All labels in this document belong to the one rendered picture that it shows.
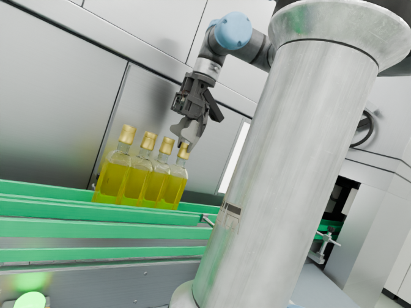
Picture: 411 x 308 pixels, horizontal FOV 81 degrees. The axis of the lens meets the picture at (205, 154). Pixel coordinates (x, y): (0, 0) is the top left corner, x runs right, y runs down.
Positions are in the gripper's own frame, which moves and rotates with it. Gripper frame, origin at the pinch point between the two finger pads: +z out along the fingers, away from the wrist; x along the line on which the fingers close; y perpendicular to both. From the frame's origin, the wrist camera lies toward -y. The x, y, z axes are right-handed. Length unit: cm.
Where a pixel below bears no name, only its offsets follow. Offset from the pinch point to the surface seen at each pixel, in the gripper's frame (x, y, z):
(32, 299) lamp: 19.1, 30.6, 29.8
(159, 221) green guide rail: 6.0, 3.9, 21.1
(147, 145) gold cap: 1.4, 12.4, 2.3
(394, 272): -12, -371, 82
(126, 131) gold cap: 0.9, 18.4, 0.5
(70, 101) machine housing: -15.3, 30.0, -1.2
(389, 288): -10, -371, 103
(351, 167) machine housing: 4, -96, -14
